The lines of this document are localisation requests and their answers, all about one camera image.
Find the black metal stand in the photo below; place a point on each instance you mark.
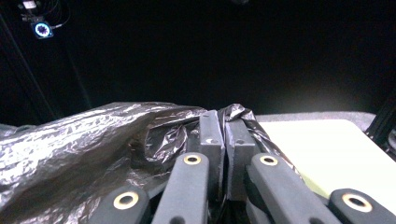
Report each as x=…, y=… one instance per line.
x=384, y=127

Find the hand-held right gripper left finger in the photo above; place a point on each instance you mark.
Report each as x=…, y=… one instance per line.
x=214, y=143

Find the black plastic garbage bag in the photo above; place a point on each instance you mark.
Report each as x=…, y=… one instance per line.
x=93, y=149

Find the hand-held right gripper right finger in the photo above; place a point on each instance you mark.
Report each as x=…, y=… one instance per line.
x=238, y=146

